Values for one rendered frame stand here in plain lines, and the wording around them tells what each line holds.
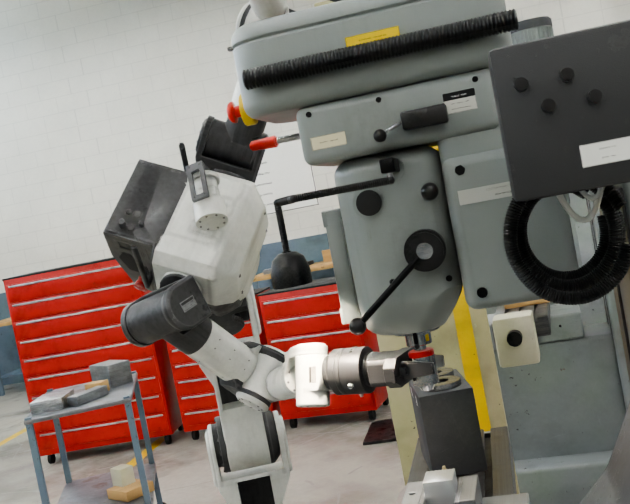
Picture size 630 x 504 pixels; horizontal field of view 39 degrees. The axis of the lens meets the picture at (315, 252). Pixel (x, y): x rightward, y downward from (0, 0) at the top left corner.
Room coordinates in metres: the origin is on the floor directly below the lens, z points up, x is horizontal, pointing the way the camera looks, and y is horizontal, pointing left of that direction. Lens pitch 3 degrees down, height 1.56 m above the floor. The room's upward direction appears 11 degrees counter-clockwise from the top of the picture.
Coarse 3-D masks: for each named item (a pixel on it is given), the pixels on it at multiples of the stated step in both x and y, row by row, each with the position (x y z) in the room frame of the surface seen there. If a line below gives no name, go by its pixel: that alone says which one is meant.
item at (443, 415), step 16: (448, 368) 2.08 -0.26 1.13; (448, 384) 1.93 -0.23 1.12; (464, 384) 1.95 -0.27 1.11; (416, 400) 1.97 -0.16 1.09; (432, 400) 1.91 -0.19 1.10; (448, 400) 1.91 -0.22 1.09; (464, 400) 1.91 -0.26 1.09; (416, 416) 2.07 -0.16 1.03; (432, 416) 1.91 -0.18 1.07; (448, 416) 1.91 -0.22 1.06; (464, 416) 1.91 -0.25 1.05; (432, 432) 1.91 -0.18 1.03; (448, 432) 1.91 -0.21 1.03; (464, 432) 1.91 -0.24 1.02; (480, 432) 1.91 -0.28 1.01; (432, 448) 1.91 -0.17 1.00; (448, 448) 1.91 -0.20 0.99; (464, 448) 1.91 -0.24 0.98; (480, 448) 1.91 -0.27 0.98; (432, 464) 1.91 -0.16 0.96; (448, 464) 1.91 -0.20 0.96; (464, 464) 1.91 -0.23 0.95; (480, 464) 1.91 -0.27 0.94
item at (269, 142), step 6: (264, 138) 1.75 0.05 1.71; (270, 138) 1.74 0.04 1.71; (276, 138) 1.75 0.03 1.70; (282, 138) 1.74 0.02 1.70; (288, 138) 1.74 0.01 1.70; (294, 138) 1.74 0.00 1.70; (252, 144) 1.75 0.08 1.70; (258, 144) 1.75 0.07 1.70; (264, 144) 1.74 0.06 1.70; (270, 144) 1.74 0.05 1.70; (276, 144) 1.74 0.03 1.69; (252, 150) 1.76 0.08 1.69
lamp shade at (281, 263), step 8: (280, 256) 1.57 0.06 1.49; (288, 256) 1.56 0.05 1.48; (296, 256) 1.57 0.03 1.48; (272, 264) 1.58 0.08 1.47; (280, 264) 1.56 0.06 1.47; (288, 264) 1.56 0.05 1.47; (296, 264) 1.56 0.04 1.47; (304, 264) 1.57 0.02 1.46; (272, 272) 1.57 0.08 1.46; (280, 272) 1.56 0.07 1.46; (288, 272) 1.55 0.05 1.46; (296, 272) 1.55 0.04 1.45; (304, 272) 1.56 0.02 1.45; (272, 280) 1.58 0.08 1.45; (280, 280) 1.56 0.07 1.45; (288, 280) 1.55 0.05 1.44; (296, 280) 1.55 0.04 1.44; (304, 280) 1.56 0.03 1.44; (312, 280) 1.58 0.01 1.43; (280, 288) 1.56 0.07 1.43
